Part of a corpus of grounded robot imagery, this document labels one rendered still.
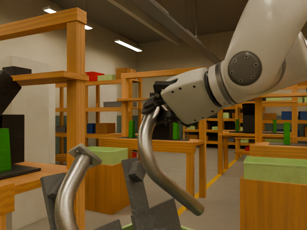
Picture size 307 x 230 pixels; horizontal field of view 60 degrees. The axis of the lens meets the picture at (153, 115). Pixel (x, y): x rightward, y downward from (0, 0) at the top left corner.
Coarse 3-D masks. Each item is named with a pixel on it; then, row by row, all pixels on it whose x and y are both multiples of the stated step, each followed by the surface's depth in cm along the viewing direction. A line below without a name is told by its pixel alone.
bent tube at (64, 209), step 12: (84, 156) 49; (96, 156) 50; (72, 168) 47; (84, 168) 48; (72, 180) 45; (60, 192) 43; (72, 192) 44; (60, 204) 42; (72, 204) 43; (60, 216) 42; (72, 216) 42; (60, 228) 41; (72, 228) 42
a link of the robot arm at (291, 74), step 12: (300, 36) 39; (300, 48) 38; (288, 60) 39; (300, 60) 39; (288, 72) 40; (300, 72) 40; (276, 84) 41; (288, 84) 42; (240, 96) 46; (252, 96) 45
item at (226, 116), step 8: (264, 112) 973; (208, 120) 1016; (216, 120) 1003; (224, 120) 990; (232, 120) 977; (184, 128) 1063; (192, 128) 1052; (208, 128) 1039; (216, 128) 1011; (240, 128) 972; (264, 128) 973; (184, 136) 1063; (192, 136) 1056; (208, 136) 1038; (232, 144) 977; (240, 144) 964; (248, 144) 953
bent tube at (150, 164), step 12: (156, 108) 59; (144, 120) 57; (156, 120) 58; (144, 132) 54; (144, 144) 53; (144, 156) 53; (144, 168) 54; (156, 168) 53; (156, 180) 54; (168, 180) 55; (168, 192) 56; (180, 192) 57; (192, 204) 59
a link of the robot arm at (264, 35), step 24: (264, 0) 35; (288, 0) 33; (240, 24) 37; (264, 24) 34; (288, 24) 33; (240, 48) 36; (264, 48) 34; (288, 48) 34; (240, 72) 36; (264, 72) 35
